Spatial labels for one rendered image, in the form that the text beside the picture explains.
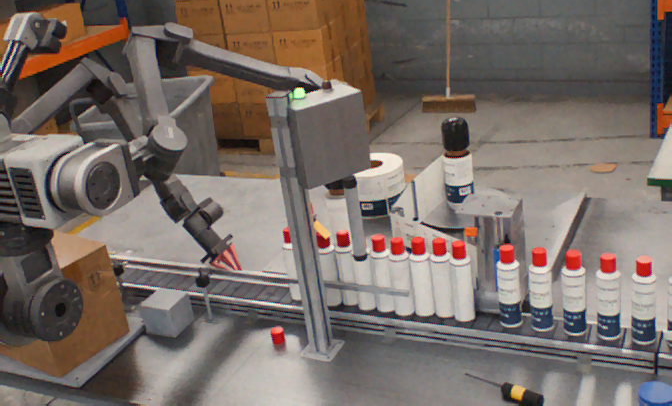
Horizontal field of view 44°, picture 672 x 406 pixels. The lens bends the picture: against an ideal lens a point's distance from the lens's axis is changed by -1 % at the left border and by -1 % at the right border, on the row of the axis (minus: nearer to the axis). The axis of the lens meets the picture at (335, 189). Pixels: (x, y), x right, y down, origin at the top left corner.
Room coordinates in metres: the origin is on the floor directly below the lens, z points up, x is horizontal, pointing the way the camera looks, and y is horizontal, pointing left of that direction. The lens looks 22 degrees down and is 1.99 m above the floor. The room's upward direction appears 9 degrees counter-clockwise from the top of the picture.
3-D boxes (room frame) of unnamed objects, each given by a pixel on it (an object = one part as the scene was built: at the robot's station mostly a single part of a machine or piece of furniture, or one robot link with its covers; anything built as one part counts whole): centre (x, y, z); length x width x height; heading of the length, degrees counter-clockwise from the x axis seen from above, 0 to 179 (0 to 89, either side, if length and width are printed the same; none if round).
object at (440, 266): (1.77, -0.22, 0.98); 0.05 x 0.05 x 0.20
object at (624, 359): (1.92, 0.06, 0.85); 1.65 x 0.11 x 0.05; 61
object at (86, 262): (1.97, 0.80, 0.99); 0.30 x 0.24 x 0.27; 51
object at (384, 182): (2.49, -0.12, 0.95); 0.20 x 0.20 x 0.14
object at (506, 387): (1.50, -0.30, 0.84); 0.20 x 0.03 x 0.03; 45
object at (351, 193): (1.75, -0.03, 1.18); 0.04 x 0.04 x 0.21
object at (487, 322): (1.92, 0.06, 0.86); 1.65 x 0.08 x 0.04; 61
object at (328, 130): (1.79, 0.01, 1.38); 0.17 x 0.10 x 0.19; 116
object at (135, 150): (1.61, 0.41, 1.45); 0.09 x 0.08 x 0.12; 58
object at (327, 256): (1.91, 0.05, 0.98); 0.05 x 0.05 x 0.20
